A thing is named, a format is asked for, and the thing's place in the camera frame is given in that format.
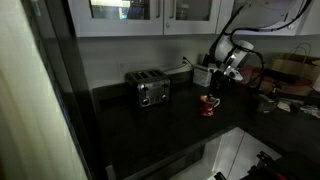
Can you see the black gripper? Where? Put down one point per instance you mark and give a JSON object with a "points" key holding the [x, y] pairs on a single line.
{"points": [[220, 80]]}

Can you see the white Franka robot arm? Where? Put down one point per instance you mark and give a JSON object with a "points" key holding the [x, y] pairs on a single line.
{"points": [[253, 20]]}

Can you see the orange white marker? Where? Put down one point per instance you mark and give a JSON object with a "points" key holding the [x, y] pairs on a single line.
{"points": [[203, 97]]}

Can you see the red white floral mug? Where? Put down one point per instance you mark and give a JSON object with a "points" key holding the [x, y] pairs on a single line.
{"points": [[208, 106]]}

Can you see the white patterned box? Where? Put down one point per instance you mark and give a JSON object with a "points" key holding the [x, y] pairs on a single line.
{"points": [[202, 76]]}

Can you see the small dark metal box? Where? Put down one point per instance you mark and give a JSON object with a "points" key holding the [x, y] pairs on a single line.
{"points": [[266, 104]]}

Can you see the white lower cabinet door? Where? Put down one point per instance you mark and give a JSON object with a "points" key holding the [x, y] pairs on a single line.
{"points": [[233, 155]]}

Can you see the black toaster appliance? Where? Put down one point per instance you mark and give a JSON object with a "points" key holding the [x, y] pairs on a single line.
{"points": [[150, 88]]}

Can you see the narrow glass cabinet door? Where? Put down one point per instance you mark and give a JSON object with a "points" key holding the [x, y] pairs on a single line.
{"points": [[191, 15]]}

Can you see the brown paper bag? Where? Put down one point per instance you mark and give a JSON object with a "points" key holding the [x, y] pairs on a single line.
{"points": [[295, 71]]}

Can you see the wide glass cabinet door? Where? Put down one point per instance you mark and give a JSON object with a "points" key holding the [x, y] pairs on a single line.
{"points": [[116, 16]]}

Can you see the grey refrigerator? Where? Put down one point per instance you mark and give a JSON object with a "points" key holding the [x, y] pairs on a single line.
{"points": [[36, 100]]}

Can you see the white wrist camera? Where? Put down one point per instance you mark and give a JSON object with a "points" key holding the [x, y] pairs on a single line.
{"points": [[234, 72]]}

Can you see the white wall outlet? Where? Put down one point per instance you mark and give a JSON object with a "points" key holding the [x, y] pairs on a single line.
{"points": [[122, 67]]}

